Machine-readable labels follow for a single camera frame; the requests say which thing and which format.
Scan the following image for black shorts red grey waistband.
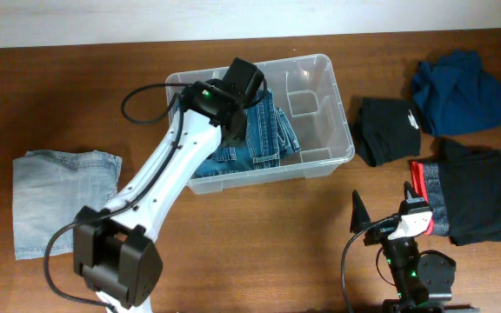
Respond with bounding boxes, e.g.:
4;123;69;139
411;138;501;246

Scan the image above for black folded shirt white logo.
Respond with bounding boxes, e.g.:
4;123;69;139
353;97;421;167

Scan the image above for navy blue shirt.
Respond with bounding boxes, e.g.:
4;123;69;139
411;50;501;137

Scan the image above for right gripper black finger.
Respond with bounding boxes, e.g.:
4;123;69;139
404;181;422;201
350;190;371;233

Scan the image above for light blue folded jeans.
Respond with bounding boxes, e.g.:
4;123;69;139
12;150;123;260

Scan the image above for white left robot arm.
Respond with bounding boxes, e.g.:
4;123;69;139
70;58;267;312

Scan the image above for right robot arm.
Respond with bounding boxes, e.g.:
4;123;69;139
344;182;432;312

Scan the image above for clear plastic storage bin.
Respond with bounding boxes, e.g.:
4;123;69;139
187;54;355;195

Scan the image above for dark blue jeans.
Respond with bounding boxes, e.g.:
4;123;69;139
193;90;301;178

